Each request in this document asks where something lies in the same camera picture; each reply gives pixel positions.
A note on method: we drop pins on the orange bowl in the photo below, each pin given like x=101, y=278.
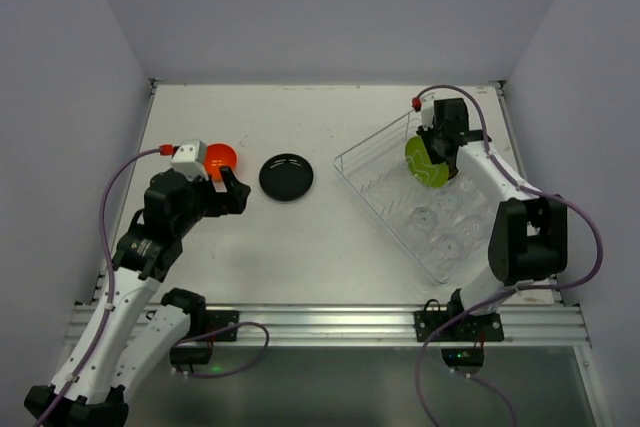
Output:
x=219, y=155

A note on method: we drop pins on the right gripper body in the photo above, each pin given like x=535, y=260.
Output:
x=439, y=142

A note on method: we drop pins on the white wire dish rack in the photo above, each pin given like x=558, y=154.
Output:
x=377, y=171

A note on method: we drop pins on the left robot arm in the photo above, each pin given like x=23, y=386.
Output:
x=97, y=383

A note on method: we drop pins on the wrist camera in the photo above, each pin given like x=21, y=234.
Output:
x=189, y=158
x=424, y=105

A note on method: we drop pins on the yellow patterned plate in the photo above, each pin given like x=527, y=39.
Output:
x=450, y=160

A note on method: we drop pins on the clear glass cup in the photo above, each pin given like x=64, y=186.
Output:
x=450, y=199
x=421, y=224
x=474, y=230
x=448, y=254

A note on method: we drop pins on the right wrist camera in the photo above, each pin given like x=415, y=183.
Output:
x=424, y=105

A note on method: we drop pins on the green plate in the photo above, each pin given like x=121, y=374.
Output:
x=421, y=167

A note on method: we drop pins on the aluminium mounting rail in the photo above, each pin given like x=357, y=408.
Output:
x=394, y=325

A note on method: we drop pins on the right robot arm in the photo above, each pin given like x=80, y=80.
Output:
x=529, y=236

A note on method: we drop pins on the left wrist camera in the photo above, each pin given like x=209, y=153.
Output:
x=189, y=158

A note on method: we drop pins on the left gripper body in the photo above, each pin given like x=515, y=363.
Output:
x=220, y=199

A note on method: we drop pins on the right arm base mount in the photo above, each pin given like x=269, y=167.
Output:
x=430, y=317

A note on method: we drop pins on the black plate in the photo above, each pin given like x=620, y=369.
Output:
x=286, y=177

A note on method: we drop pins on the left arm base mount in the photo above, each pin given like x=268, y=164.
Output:
x=215, y=320

